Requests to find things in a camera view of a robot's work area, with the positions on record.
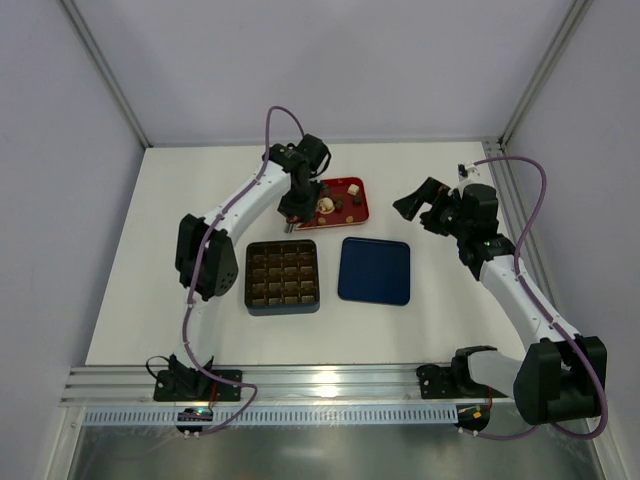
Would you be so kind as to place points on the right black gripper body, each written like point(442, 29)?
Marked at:
point(432, 211)

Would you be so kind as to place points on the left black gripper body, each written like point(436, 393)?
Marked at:
point(298, 208)

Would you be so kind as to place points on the white round chocolate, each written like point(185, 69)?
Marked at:
point(325, 205)

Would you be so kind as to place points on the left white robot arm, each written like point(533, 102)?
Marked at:
point(206, 259)

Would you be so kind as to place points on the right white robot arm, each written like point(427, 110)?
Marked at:
point(563, 373)

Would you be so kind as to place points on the blue chocolate box with insert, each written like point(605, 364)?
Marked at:
point(282, 278)

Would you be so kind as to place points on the beige cube chocolate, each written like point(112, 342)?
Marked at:
point(353, 189)

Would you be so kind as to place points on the red rectangular tray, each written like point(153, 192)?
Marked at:
point(336, 189)

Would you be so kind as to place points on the blue box lid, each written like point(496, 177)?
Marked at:
point(375, 271)

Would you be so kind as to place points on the aluminium rail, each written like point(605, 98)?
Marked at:
point(322, 384)

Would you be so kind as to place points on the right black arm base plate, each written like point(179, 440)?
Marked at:
point(451, 381)

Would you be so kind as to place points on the slotted cable duct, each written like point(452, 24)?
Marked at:
point(275, 415)

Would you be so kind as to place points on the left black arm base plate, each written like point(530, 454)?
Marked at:
point(174, 387)

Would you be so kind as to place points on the right frame post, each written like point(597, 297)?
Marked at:
point(545, 67)

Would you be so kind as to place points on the frame post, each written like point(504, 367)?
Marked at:
point(545, 67)
point(84, 34)

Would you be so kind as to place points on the left frame post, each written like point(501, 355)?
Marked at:
point(84, 34)

